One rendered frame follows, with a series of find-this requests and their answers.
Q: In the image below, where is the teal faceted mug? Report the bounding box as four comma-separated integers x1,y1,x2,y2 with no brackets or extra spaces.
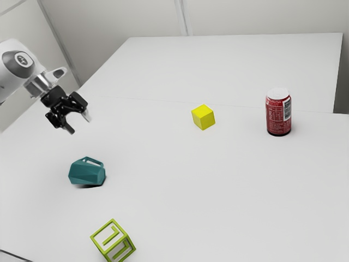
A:
68,156,107,188

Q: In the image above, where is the green and white letter block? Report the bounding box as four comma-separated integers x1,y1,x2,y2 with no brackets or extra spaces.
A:
89,218,137,262

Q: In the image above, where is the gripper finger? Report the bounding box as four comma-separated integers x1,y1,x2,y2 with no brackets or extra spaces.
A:
45,101,76,135
68,91,92,123

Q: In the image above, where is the yellow block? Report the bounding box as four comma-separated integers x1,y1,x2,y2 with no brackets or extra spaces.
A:
190,103,216,132

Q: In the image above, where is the red soda can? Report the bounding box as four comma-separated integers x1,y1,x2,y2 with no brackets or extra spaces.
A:
265,87,293,138

